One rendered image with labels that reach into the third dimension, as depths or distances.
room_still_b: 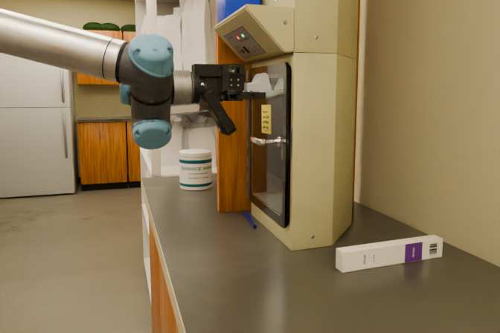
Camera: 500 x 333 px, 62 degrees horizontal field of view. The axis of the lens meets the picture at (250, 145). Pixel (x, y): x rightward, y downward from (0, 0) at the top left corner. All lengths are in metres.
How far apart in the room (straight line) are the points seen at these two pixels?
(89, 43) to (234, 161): 0.69
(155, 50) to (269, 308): 0.49
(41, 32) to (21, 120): 5.09
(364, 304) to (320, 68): 0.52
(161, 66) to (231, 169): 0.66
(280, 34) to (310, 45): 0.08
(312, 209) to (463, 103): 0.46
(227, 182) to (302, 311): 0.64
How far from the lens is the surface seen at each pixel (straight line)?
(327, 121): 1.01
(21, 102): 5.88
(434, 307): 0.86
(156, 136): 0.82
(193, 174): 1.63
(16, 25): 0.83
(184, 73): 0.92
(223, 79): 0.93
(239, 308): 0.79
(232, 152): 1.32
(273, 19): 0.96
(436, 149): 1.23
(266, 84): 0.97
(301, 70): 0.98
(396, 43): 1.38
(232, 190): 1.34
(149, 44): 0.74
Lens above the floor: 1.32
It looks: 7 degrees down
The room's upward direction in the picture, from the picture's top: straight up
